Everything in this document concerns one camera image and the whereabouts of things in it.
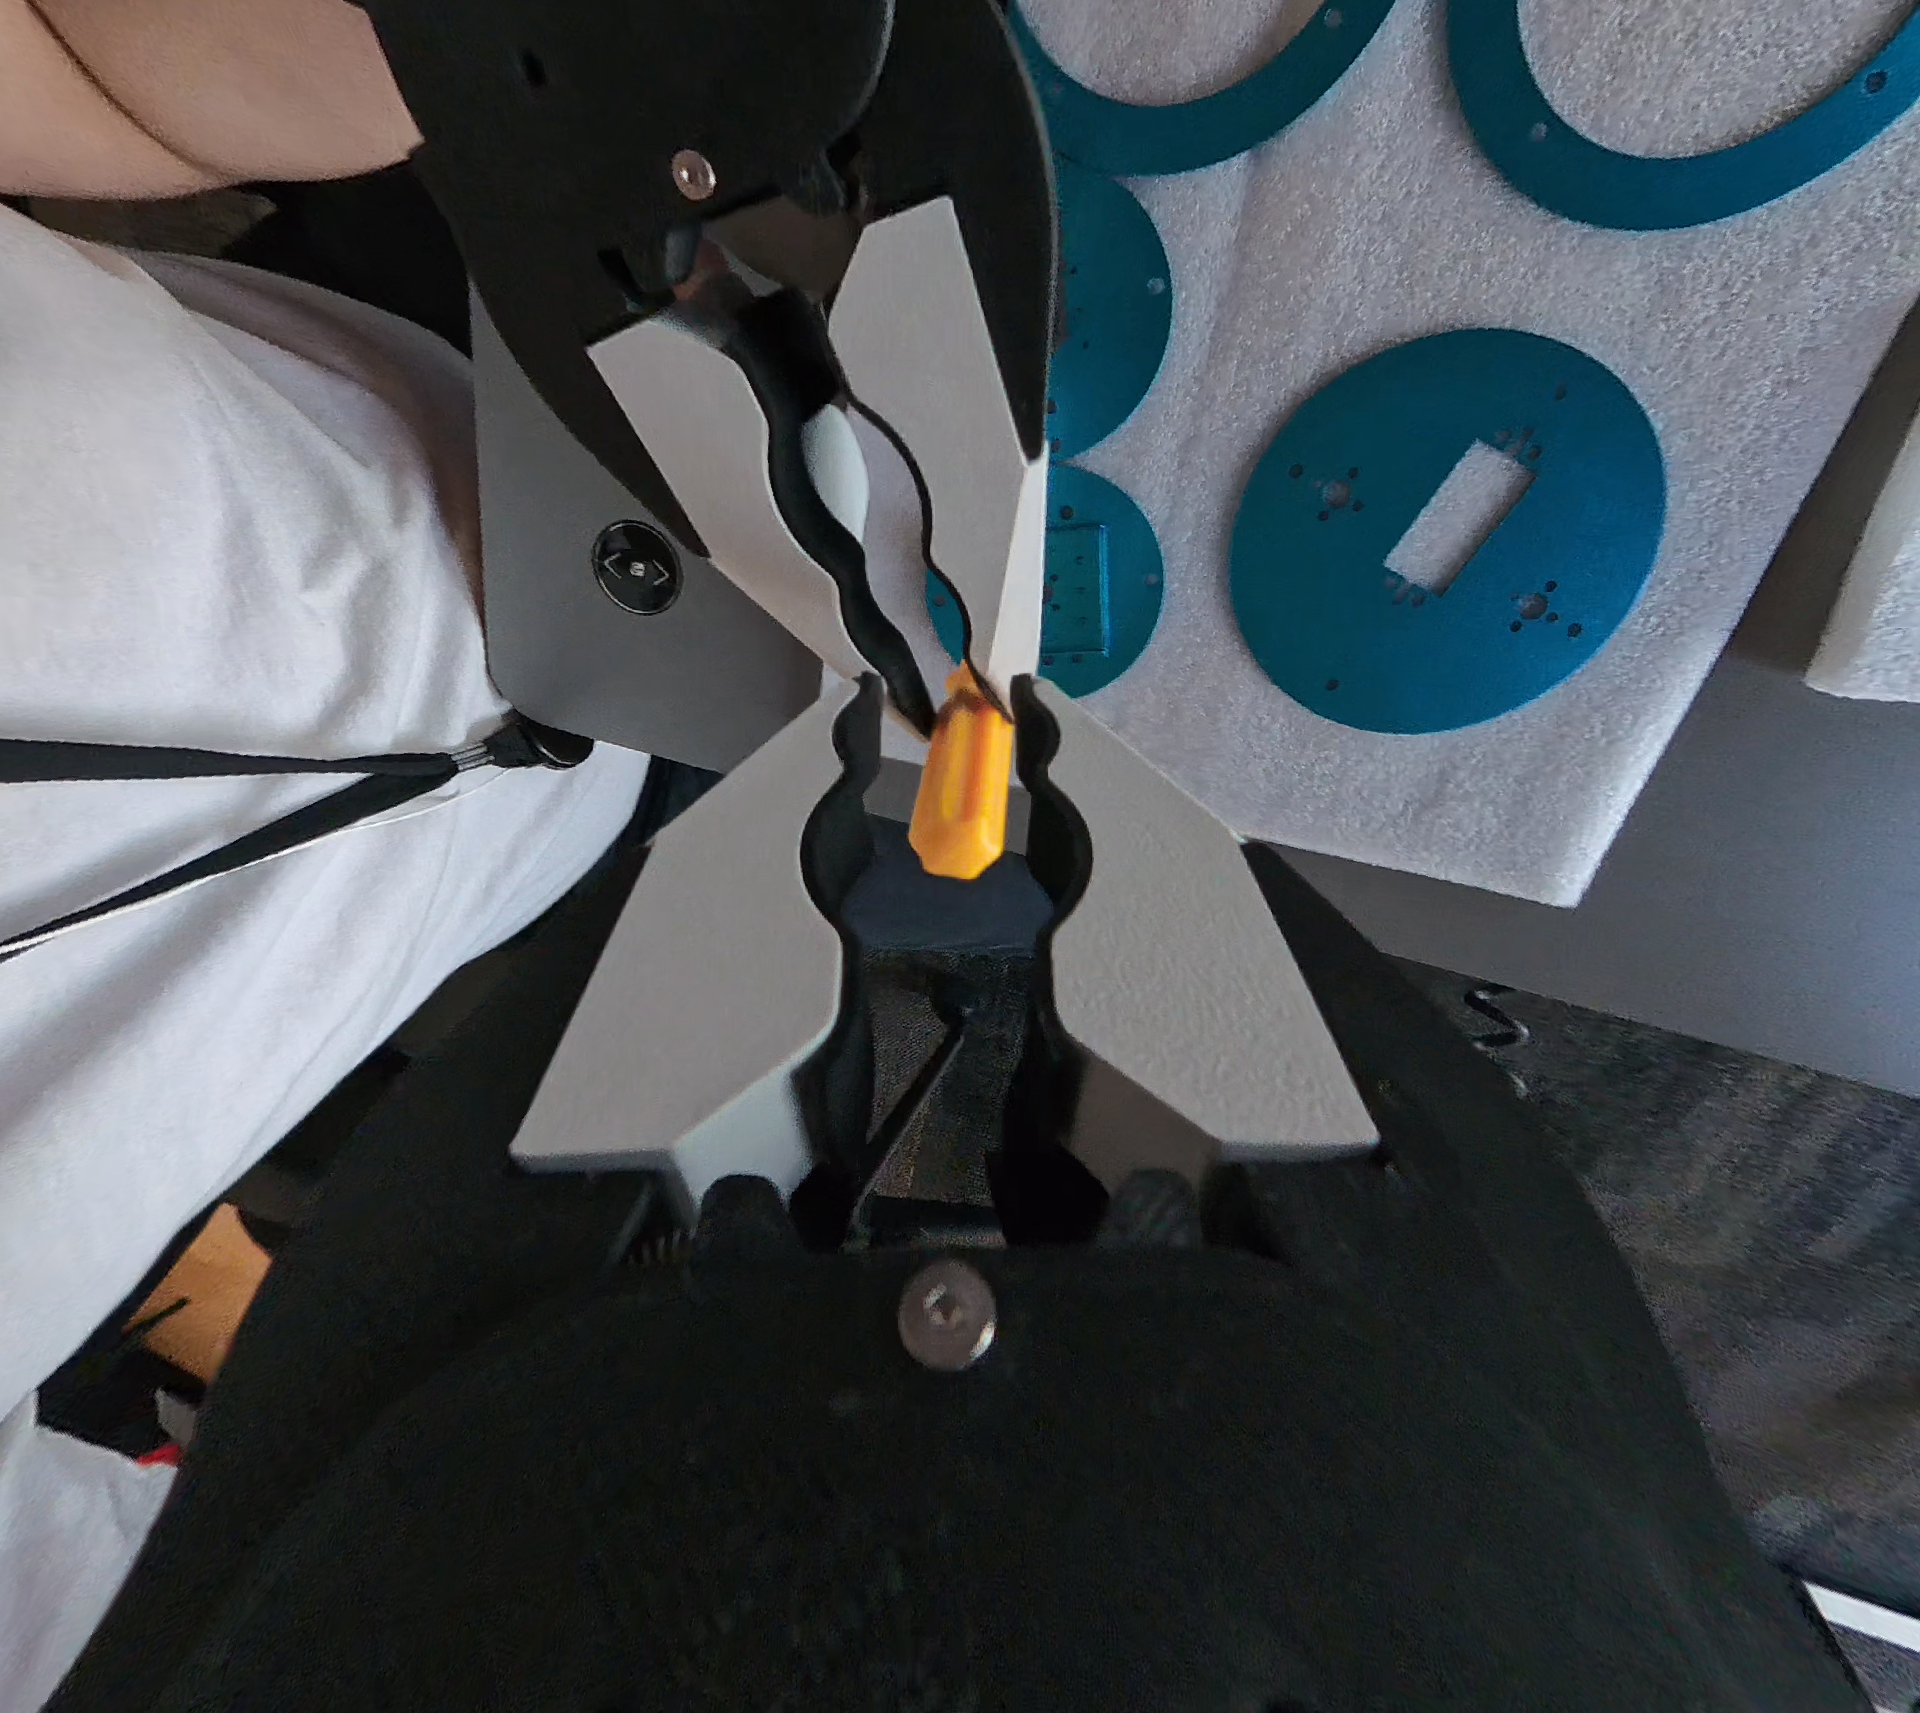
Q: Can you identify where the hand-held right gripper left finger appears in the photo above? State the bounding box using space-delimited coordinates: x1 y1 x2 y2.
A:
510 674 888 1213

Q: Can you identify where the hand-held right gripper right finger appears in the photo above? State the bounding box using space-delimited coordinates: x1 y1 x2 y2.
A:
1007 674 1382 1166

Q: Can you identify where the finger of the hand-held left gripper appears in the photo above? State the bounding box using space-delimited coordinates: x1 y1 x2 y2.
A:
827 194 1051 694
584 302 931 740

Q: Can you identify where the blue round plate with bracket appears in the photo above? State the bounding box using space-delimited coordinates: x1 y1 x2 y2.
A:
922 461 1168 698

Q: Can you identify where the orange-handled screwdriver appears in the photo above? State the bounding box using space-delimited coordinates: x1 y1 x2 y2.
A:
905 670 1029 879

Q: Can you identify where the person's left forearm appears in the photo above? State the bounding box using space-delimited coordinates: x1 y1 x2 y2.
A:
0 0 429 201

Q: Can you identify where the black round desk control button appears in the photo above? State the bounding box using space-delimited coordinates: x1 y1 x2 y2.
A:
588 519 685 615

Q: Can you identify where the small blue round disc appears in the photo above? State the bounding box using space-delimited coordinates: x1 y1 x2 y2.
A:
1044 168 1174 458

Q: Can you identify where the white foam sheet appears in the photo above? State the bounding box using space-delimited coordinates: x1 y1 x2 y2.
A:
900 0 1920 909

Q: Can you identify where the large blue disc rectangular cutout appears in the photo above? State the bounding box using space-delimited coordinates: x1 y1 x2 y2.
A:
1229 328 1667 737

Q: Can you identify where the white foam block round hole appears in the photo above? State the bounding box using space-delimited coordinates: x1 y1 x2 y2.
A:
1805 451 1920 704

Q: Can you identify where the black lanyard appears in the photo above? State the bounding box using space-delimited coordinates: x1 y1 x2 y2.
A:
0 715 594 956

